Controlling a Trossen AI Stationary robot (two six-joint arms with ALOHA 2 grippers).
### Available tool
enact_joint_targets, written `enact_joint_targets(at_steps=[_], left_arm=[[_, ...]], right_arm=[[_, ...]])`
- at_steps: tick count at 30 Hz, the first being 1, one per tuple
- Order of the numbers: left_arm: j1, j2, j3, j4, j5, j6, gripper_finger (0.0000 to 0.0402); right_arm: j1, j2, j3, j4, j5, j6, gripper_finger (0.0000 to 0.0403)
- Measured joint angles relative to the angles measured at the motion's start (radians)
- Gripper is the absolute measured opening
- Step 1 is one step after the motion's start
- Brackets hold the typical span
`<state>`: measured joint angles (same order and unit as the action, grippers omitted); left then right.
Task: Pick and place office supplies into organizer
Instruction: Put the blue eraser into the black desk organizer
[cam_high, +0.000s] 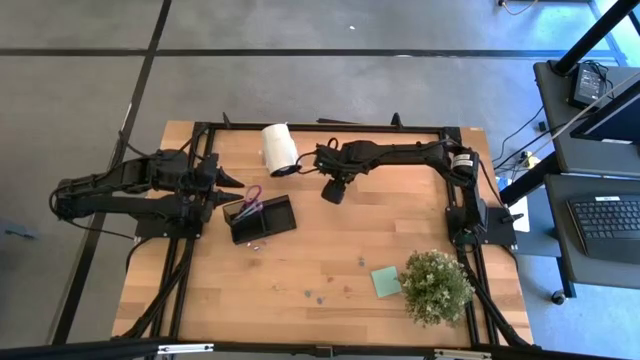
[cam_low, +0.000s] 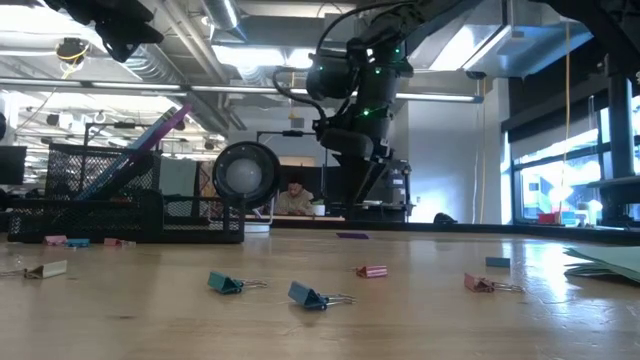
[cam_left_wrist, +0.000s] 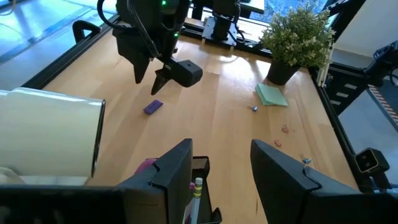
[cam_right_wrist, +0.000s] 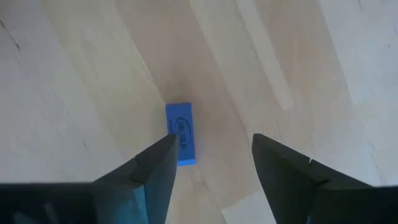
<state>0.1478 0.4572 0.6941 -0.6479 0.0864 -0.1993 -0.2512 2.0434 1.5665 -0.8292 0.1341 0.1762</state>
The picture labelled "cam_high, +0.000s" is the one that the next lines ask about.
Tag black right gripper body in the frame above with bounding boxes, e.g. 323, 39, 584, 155
314, 139, 374, 205

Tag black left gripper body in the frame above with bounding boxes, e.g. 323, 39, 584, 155
192, 153, 220, 224

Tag purple-handled scissors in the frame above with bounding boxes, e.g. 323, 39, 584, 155
238, 183, 265, 224

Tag black mesh desk organizer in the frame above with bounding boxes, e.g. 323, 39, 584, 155
222, 193, 298, 246

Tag green sticky note pad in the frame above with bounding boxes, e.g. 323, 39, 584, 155
370, 265, 404, 300

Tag artificial potted plant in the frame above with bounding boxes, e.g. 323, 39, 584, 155
398, 248, 476, 329

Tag white yellow power strip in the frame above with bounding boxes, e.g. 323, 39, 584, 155
517, 149, 541, 171

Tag black diagonal desk beam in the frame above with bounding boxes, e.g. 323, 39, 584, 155
499, 154, 561, 201

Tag white paper sheet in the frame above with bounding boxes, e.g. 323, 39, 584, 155
509, 195, 531, 234

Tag blue floor object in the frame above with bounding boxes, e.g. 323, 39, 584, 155
0, 219, 40, 240

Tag black rig beam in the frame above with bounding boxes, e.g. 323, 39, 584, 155
0, 337, 640, 360

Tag grey desk with monitor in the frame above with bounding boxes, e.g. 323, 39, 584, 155
532, 59, 640, 180

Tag black power adapter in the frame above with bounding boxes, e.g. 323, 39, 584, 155
572, 63, 609, 109

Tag black laptop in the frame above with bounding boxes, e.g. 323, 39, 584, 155
567, 195, 640, 265

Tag dark computer monitor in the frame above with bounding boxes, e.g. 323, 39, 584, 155
569, 79, 640, 144

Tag black vertical pole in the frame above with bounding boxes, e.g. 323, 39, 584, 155
549, 0, 640, 77

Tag grey desk with laptop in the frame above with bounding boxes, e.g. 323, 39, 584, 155
543, 173, 640, 291

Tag black aluminium table frame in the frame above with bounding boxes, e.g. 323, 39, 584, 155
149, 112, 501, 346

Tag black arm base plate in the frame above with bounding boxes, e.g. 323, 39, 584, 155
446, 204, 517, 247
134, 209, 206, 240

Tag black cable bundle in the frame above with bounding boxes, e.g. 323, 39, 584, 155
457, 247, 534, 349
112, 239, 194, 341

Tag silver bracket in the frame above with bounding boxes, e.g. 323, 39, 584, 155
157, 342, 215, 355
433, 348, 494, 360

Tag black floor cable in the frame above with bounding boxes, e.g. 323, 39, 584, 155
492, 104, 549, 171

